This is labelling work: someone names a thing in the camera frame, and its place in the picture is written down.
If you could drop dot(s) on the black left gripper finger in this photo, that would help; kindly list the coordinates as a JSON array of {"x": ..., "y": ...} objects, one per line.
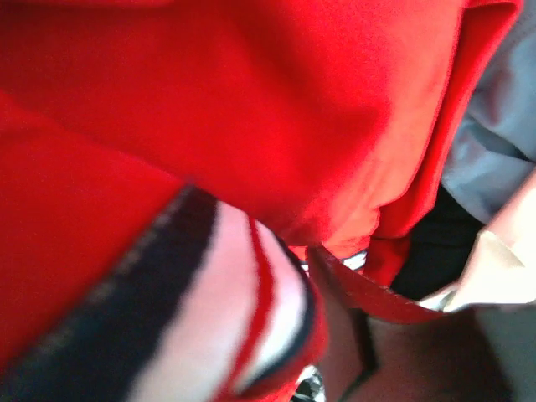
[{"x": 398, "y": 356}]

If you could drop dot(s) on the cream and black jacket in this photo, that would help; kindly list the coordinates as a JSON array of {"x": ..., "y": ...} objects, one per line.
[{"x": 501, "y": 267}]

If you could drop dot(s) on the grey-blue cloth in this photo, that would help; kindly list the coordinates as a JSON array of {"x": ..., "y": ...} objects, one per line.
[{"x": 494, "y": 147}]

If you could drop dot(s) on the red cloth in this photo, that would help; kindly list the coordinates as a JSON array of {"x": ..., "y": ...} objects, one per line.
[{"x": 201, "y": 198}]

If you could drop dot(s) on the black printed t-shirt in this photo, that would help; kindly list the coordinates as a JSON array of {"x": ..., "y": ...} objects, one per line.
[{"x": 439, "y": 248}]

